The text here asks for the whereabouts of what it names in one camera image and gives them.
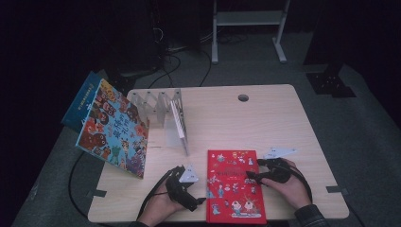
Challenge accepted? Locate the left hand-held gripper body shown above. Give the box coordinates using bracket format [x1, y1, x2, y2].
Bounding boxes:
[165, 164, 201, 206]

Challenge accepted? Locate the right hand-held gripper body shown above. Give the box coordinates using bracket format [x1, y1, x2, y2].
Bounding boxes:
[264, 146, 298, 184]

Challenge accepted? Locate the red picture book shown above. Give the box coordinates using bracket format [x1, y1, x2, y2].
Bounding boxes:
[205, 148, 268, 226]

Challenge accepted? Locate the white caterpillar picture book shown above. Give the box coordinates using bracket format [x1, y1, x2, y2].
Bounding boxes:
[169, 99, 187, 140]

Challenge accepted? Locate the light blue animal picture book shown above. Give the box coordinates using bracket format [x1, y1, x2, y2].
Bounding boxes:
[75, 79, 150, 180]

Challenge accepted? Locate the clear acrylic book stand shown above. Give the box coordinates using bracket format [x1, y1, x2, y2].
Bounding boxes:
[130, 89, 191, 158]

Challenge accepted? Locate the dark blue monster picture book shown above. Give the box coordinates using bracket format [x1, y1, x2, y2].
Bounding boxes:
[61, 70, 103, 134]

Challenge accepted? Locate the person's right hand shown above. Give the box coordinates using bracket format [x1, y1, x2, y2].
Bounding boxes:
[261, 158, 313, 211]

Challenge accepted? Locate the person's left hand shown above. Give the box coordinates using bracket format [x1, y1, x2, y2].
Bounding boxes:
[137, 183, 186, 227]

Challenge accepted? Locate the dark tape strip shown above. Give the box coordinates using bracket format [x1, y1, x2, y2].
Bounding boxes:
[325, 185, 350, 195]

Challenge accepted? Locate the black stand base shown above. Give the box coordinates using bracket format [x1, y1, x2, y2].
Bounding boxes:
[105, 61, 160, 96]

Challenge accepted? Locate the left hand-held gripper cable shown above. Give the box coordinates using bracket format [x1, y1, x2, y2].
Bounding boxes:
[137, 166, 178, 220]

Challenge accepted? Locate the hand-held gripper cable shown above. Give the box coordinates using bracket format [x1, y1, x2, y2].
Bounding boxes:
[137, 166, 178, 220]
[288, 164, 314, 202]

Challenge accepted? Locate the right hand-held gripper cable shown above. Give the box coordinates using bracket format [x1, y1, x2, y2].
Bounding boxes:
[288, 164, 314, 202]

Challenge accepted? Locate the black floor base plate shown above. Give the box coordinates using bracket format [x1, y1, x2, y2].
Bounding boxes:
[305, 71, 357, 98]

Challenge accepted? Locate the black cable beside table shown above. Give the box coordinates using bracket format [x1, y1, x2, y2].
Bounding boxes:
[68, 150, 107, 221]

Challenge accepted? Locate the black straight floor cable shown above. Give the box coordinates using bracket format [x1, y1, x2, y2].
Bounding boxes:
[198, 46, 213, 88]

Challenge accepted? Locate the black looped floor cable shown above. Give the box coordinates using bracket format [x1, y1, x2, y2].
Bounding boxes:
[148, 51, 183, 89]

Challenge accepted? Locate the white metal frame stand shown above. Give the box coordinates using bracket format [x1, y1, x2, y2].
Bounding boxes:
[211, 0, 291, 65]

